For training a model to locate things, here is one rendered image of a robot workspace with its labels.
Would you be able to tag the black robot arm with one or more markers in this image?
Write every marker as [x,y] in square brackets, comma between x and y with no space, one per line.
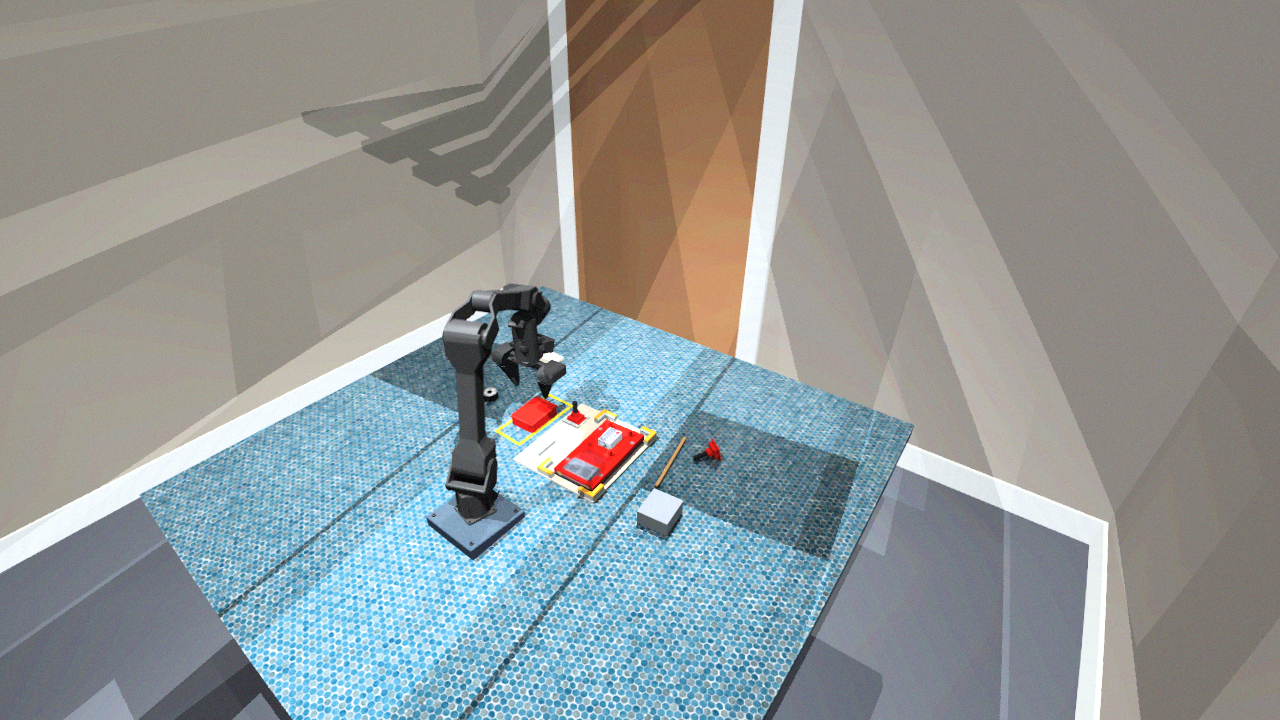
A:
[473,467]

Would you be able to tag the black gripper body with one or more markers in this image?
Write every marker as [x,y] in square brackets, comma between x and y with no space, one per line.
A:
[527,354]

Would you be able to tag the tan wooden stick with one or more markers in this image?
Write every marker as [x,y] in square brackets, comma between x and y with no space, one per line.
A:
[670,463]

